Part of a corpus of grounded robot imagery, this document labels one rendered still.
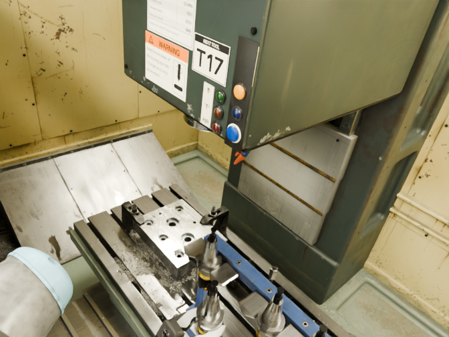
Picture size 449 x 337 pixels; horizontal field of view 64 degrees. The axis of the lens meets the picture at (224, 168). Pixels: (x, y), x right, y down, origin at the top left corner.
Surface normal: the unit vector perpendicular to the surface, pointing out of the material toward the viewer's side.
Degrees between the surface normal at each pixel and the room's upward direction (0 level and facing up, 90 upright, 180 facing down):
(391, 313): 0
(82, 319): 7
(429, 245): 90
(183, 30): 90
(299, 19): 90
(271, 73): 90
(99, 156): 24
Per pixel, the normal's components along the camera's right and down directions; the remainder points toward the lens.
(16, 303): 0.56, -0.64
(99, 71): 0.66, 0.48
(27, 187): 0.38, -0.56
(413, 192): -0.74, 0.29
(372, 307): 0.12, -0.83
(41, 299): 0.80, -0.40
